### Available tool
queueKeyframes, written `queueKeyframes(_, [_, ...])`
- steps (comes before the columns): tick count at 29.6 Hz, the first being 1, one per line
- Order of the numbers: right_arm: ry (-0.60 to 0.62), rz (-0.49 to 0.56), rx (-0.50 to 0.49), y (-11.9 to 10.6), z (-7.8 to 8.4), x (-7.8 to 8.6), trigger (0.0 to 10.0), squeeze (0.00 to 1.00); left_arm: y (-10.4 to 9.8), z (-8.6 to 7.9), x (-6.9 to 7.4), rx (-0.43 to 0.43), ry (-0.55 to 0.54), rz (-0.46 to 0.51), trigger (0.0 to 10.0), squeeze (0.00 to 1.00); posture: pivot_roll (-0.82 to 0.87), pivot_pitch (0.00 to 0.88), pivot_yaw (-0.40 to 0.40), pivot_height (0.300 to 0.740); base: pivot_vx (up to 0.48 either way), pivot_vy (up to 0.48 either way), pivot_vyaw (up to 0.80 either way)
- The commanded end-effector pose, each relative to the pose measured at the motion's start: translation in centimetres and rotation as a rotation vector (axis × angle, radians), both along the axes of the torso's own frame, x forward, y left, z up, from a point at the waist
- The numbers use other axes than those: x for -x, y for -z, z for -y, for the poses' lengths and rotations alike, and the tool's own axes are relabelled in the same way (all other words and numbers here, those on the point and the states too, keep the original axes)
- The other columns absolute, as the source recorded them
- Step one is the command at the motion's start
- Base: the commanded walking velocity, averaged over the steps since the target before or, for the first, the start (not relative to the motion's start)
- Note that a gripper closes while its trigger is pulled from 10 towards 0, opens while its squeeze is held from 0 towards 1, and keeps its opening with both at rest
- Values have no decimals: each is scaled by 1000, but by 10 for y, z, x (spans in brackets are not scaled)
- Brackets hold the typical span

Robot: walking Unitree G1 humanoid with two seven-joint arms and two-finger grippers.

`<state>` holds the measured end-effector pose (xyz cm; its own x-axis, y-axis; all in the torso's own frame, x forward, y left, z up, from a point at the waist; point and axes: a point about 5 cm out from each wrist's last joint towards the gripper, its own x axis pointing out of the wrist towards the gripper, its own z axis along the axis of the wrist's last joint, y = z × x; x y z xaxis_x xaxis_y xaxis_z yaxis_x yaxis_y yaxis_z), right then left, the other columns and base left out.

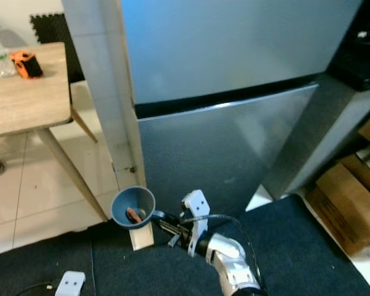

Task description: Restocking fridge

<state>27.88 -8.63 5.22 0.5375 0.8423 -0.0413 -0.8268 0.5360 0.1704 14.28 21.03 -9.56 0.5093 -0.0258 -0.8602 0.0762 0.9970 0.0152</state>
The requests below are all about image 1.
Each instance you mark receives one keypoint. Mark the orange brown sausage piece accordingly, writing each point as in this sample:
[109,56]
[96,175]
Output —
[134,215]

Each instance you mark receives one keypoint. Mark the dark blue cup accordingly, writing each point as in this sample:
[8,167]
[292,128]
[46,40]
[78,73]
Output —
[122,206]

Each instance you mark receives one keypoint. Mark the grey fridge door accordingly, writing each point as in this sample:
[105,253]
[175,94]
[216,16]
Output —
[216,154]

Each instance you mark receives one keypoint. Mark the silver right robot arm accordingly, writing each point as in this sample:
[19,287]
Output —
[234,259]

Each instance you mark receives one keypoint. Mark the grey two-door fridge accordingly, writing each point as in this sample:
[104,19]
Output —
[222,43]

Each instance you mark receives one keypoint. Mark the dark floor mat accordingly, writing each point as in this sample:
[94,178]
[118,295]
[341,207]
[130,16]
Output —
[148,271]

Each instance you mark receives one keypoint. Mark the open brown cardboard box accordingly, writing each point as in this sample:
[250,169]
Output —
[345,209]

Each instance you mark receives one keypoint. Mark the orange black tape measure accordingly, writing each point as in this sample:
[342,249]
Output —
[26,65]

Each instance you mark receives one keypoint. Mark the large clear water bottle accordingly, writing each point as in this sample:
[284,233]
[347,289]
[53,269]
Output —
[0,58]

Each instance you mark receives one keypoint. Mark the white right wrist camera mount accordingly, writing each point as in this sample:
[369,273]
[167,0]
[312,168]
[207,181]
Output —
[196,203]

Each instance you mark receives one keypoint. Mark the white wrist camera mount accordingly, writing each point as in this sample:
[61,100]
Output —
[71,285]
[196,203]

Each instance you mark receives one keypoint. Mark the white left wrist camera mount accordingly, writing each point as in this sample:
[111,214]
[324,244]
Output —
[71,285]

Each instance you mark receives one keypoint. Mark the black foam wall mat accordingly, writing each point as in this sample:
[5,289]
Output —
[55,31]

